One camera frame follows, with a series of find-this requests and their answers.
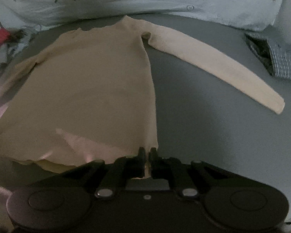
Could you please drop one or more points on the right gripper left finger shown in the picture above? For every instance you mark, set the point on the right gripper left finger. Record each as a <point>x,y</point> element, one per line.
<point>131,166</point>

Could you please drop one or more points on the red and grey garment pile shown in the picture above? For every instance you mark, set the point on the red and grey garment pile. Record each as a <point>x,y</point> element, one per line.
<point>12,43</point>

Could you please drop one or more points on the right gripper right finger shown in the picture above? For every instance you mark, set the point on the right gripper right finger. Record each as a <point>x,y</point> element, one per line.
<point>163,167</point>

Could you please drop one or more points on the beige long-sleeve shirt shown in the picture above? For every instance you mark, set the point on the beige long-sleeve shirt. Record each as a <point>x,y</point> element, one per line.
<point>91,96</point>

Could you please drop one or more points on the white carrot-print storage bag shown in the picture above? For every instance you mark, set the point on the white carrot-print storage bag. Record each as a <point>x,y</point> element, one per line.
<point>44,14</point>

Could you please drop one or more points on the grey checkered cloth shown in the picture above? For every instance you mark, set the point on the grey checkered cloth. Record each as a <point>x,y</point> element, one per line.
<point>271,50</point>

